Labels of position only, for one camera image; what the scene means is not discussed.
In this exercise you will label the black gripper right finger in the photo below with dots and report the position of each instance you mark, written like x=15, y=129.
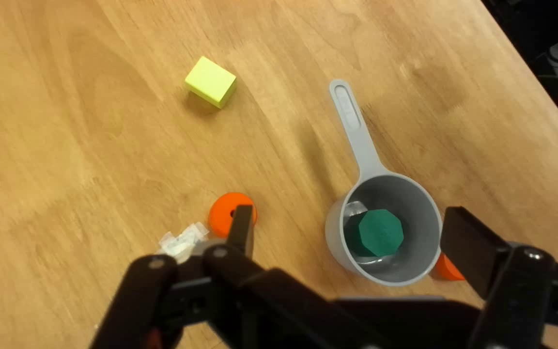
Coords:
x=515, y=282

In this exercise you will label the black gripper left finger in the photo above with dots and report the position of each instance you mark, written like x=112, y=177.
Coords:
x=242, y=303

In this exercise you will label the grey plastic pot with handle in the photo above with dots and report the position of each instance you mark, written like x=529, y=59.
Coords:
x=380, y=189

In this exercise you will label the green octagonal block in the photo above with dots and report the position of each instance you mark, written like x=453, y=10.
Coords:
x=380, y=233

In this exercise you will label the orange round block with hole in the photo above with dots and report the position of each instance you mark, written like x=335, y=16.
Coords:
x=230, y=214

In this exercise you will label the small orange round block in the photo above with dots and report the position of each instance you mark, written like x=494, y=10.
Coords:
x=445, y=270

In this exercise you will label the yellow cube block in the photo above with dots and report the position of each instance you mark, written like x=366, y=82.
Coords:
x=209, y=82

